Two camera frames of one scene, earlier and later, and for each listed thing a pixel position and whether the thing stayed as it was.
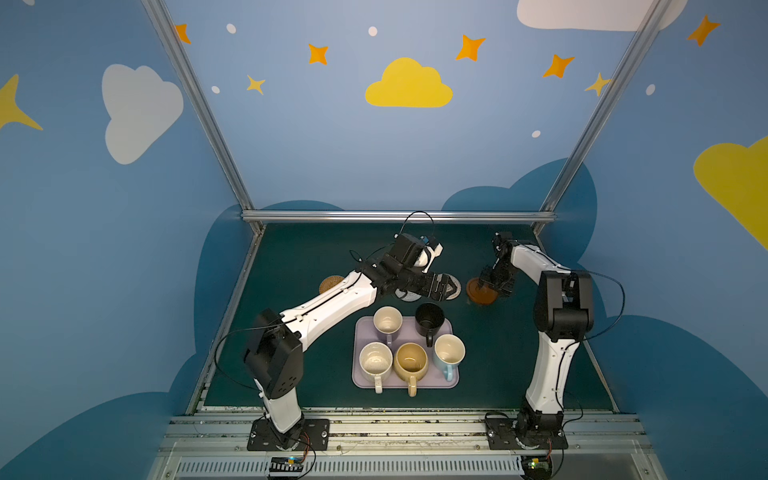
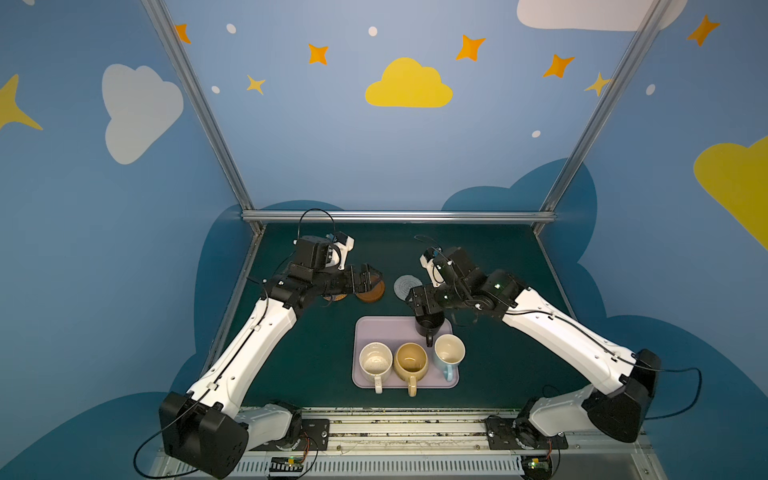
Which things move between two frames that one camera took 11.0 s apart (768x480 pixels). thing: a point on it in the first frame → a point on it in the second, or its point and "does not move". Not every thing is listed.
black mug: [429, 318] does not move
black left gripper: [429, 284] → [349, 280]
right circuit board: [537, 467] does not move
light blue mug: [448, 351] does not move
